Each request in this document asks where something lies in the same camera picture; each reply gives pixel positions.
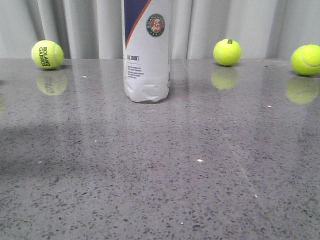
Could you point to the white blue tennis ball can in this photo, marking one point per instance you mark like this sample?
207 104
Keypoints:
146 49

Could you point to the Wilson 1 tennis ball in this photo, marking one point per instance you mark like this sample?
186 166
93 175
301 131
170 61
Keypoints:
227 52

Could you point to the Roland Garros tennis ball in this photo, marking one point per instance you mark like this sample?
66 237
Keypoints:
47 54

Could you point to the plain yellow tennis ball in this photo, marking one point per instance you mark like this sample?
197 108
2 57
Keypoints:
305 60

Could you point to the grey pleated curtain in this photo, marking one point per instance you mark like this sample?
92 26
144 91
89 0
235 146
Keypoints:
92 29

